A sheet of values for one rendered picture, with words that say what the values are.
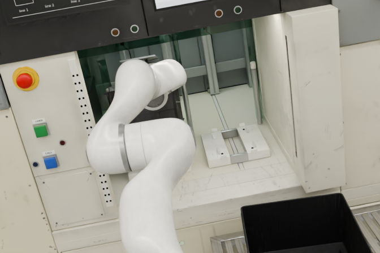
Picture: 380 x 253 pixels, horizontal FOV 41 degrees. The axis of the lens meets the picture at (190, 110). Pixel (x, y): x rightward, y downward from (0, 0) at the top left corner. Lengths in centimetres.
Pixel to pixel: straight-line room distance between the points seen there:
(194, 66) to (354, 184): 99
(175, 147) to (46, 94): 52
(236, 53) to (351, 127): 92
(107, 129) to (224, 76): 135
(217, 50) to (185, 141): 132
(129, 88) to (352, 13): 65
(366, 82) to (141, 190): 80
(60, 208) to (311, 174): 74
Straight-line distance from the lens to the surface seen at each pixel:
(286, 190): 160
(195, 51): 231
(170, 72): 140
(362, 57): 149
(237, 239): 159
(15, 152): 150
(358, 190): 168
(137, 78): 110
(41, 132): 145
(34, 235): 164
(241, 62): 234
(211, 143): 182
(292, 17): 134
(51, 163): 149
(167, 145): 101
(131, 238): 91
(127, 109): 109
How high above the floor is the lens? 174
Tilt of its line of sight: 23 degrees down
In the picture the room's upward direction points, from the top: 10 degrees counter-clockwise
